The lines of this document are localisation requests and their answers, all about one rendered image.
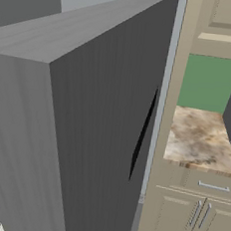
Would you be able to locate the grey fridge body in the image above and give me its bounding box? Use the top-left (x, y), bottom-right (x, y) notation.
top-left (0, 0), bottom-right (188, 231)

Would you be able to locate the beige lower cabinet door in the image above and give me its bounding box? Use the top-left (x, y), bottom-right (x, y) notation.
top-left (148, 185), bottom-right (208, 231)
top-left (187, 196), bottom-right (231, 231)

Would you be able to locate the beige drawer front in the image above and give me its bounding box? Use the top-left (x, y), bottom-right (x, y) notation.
top-left (181, 168), bottom-right (231, 201)

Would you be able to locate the grey fridge door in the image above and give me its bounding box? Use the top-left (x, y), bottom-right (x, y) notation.
top-left (0, 0), bottom-right (180, 231)

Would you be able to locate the silver cabinet door handle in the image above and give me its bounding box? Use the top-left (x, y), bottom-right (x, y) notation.
top-left (189, 199), bottom-right (203, 229)
top-left (197, 202), bottom-right (213, 231)

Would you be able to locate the silver drawer handle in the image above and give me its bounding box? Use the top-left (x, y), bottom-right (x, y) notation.
top-left (196, 180), bottom-right (231, 193)

